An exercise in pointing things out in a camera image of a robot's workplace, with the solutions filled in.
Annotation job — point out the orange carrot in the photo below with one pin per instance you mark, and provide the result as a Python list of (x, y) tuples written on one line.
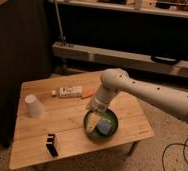
[(88, 94)]

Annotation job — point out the black eraser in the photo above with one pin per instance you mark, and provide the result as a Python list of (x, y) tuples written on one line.
[(51, 145)]

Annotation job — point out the wooden table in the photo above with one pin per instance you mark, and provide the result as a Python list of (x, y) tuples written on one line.
[(64, 119)]

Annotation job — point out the blue sponge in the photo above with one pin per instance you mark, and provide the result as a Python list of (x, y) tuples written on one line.
[(103, 127)]

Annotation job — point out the white tube box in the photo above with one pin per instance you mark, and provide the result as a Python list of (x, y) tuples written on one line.
[(67, 92)]

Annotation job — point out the white ceramic cup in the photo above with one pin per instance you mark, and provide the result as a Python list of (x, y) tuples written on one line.
[(34, 107)]

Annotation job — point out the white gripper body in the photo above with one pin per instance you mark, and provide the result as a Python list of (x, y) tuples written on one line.
[(95, 105)]

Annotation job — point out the green bowl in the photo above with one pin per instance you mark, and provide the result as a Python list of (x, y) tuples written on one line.
[(110, 117)]

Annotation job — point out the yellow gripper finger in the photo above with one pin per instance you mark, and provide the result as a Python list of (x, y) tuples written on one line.
[(93, 120)]

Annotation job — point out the dark cabinet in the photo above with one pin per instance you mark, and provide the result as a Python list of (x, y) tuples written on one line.
[(25, 54)]

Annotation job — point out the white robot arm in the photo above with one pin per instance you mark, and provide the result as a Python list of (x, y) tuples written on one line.
[(113, 81)]

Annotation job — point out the grey metal shelf beam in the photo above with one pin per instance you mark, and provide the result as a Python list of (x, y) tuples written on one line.
[(118, 59)]

